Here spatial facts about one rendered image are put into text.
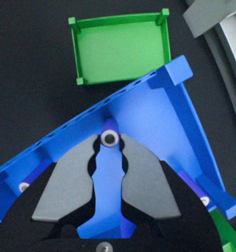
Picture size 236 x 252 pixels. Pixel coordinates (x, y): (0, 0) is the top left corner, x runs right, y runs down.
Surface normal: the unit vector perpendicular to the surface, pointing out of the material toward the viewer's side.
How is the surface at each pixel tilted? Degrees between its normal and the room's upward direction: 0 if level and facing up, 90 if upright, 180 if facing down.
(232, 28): 20
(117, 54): 0
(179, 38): 0
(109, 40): 0
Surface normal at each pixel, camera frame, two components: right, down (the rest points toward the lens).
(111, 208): 0.04, 0.22
